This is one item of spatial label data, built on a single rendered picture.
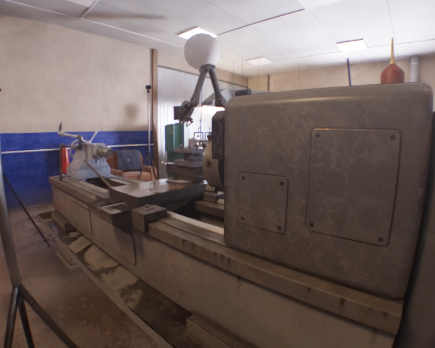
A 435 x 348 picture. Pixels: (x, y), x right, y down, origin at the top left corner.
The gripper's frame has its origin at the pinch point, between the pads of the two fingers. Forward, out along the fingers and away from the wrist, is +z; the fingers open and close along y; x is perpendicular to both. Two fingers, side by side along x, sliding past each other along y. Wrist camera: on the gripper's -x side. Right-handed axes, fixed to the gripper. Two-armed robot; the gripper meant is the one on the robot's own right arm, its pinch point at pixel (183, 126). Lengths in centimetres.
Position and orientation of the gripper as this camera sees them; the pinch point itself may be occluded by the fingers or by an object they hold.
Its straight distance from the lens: 220.7
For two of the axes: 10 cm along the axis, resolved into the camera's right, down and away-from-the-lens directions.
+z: -3.5, 9.1, -2.2
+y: 7.1, 1.1, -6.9
